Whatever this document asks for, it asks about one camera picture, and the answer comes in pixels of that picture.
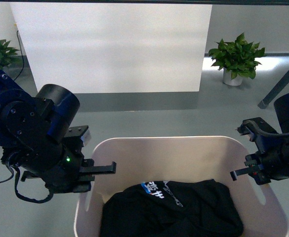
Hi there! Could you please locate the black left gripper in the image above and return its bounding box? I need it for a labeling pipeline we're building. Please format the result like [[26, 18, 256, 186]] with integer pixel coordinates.
[[1, 126, 117, 194]]

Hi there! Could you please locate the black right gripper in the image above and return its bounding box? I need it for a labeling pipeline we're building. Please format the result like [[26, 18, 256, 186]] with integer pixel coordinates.
[[230, 138, 289, 185]]

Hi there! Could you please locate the beige plastic laundry hamper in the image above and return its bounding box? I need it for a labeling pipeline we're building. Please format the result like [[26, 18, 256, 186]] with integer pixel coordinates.
[[74, 136, 289, 237]]

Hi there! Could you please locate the black printed t-shirt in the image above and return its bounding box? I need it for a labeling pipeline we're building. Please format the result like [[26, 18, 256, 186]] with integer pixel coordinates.
[[99, 179, 244, 237]]

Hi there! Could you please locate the right potted green plant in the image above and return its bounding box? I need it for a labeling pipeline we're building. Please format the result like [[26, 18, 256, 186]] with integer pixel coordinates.
[[208, 33, 266, 86]]

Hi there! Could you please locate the right grey rack leg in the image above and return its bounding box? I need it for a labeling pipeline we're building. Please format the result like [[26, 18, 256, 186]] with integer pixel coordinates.
[[257, 70, 289, 109]]

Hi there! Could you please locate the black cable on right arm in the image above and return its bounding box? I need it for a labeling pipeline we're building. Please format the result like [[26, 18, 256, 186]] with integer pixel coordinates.
[[247, 119, 289, 198]]

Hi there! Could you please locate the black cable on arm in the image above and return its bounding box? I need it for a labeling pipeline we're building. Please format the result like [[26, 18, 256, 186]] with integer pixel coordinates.
[[0, 158, 55, 204], [247, 119, 289, 198]]

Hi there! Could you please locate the black wrist camera on right gripper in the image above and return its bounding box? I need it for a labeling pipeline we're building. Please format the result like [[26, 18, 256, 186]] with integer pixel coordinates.
[[236, 117, 280, 141]]

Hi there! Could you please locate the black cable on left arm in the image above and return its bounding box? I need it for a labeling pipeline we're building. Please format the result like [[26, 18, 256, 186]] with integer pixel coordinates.
[[0, 158, 55, 204]]

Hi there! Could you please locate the black power cable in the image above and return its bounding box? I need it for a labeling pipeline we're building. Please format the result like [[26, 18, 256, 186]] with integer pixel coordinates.
[[12, 29, 26, 82]]

